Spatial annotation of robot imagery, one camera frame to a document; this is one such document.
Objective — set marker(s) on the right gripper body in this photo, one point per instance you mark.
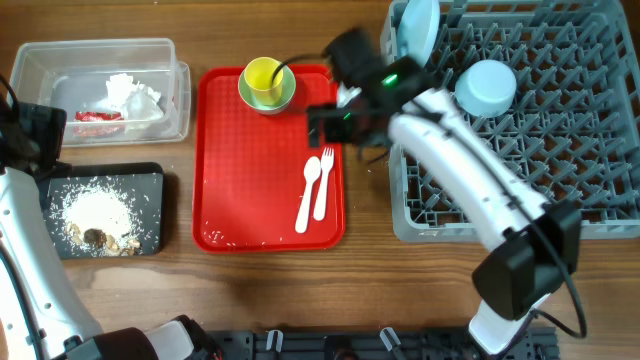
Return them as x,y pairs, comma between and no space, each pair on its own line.
341,125

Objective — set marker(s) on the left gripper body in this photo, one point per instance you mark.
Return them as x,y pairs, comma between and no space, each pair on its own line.
44,127

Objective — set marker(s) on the red snack wrapper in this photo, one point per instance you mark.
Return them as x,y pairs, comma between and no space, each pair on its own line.
96,124

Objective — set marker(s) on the white plastic fork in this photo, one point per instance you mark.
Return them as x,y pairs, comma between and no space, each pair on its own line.
327,162

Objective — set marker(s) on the green small saucer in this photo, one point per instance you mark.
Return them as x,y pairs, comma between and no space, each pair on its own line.
288,92

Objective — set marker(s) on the light blue plate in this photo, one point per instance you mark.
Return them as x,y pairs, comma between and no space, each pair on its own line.
418,30

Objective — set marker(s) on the white plastic spoon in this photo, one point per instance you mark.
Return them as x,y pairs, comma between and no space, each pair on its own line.
311,173

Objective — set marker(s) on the food scraps and rice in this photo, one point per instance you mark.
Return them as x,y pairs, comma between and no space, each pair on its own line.
100,220

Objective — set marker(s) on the white napkin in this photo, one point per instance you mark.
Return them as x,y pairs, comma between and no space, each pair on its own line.
131,99

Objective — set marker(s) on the yellow plastic cup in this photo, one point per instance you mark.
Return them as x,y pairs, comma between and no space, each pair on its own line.
265,78

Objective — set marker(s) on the light blue bowl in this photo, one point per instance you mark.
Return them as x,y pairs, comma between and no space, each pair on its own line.
486,89

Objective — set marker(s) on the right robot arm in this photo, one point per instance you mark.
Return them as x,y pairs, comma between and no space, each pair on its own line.
532,243

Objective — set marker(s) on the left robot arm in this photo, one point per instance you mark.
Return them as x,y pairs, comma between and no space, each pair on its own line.
40,309

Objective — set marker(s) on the clear plastic waste bin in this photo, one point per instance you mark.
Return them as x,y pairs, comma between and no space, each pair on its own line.
71,75

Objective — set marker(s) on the grey dishwasher rack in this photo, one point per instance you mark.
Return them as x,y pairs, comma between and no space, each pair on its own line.
573,128

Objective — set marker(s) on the black rectangular tray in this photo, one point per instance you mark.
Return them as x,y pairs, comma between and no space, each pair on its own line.
110,210

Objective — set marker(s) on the red serving tray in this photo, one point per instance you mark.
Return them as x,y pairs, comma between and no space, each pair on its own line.
248,174

